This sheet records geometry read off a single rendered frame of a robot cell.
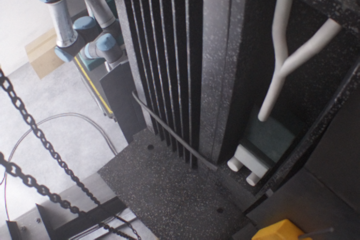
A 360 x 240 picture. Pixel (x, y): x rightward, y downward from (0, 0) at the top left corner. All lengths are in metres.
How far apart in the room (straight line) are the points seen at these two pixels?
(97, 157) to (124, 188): 1.10
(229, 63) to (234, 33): 0.06
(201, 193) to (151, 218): 0.18
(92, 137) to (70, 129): 0.22
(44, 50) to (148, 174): 1.88
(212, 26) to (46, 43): 2.32
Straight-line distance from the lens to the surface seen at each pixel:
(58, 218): 1.20
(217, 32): 0.33
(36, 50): 2.58
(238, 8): 0.29
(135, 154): 0.89
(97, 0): 1.14
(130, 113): 1.12
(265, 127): 0.47
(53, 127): 2.23
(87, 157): 1.98
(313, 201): 0.30
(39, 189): 0.35
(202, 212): 0.82
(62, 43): 1.25
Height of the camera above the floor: 1.71
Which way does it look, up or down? 58 degrees down
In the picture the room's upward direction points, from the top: 3 degrees counter-clockwise
